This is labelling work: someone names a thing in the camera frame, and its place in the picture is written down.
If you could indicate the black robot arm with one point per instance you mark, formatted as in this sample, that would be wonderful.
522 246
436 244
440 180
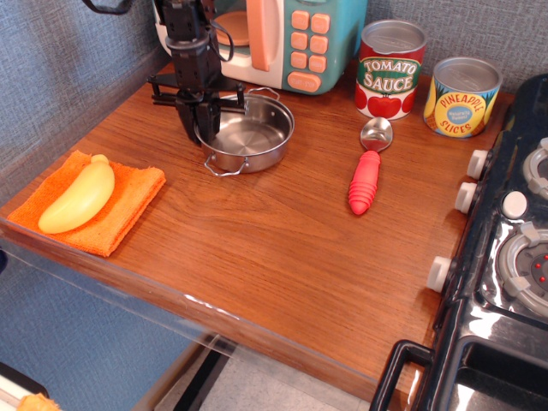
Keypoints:
188 21

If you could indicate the white stove knob bottom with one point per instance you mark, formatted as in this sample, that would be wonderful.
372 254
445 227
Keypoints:
438 273

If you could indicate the stainless steel pot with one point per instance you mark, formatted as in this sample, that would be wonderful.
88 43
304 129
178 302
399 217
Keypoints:
253 140

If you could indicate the black toy stove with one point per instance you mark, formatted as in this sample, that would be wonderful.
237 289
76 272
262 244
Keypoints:
490 344

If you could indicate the toy microwave teal and white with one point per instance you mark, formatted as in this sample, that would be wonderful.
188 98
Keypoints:
297 46

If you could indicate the tomato sauce can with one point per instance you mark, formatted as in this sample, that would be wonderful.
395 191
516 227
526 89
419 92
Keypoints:
388 70

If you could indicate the pineapple slices can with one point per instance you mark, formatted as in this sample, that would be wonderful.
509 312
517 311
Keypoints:
461 97

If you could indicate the orange towel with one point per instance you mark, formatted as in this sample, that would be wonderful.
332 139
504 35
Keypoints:
133 191

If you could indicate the white stove knob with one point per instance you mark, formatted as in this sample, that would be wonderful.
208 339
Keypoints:
438 273
476 163
465 197

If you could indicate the red handled metal scoop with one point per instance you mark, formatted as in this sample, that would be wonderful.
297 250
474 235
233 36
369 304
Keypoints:
375 136

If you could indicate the orange object bottom left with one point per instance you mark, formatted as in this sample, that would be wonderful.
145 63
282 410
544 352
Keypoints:
37 402

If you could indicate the yellow toy banana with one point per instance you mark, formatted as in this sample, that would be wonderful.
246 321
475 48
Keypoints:
82 200

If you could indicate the white stove knob middle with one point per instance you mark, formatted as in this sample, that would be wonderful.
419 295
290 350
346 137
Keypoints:
465 197

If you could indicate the orange microwave turntable plate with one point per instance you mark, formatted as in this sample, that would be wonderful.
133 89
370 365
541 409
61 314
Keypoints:
232 28

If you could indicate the white stove knob top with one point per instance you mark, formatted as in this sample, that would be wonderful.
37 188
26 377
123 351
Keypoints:
476 163

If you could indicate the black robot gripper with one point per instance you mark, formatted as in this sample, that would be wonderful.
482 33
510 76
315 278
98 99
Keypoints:
198 87

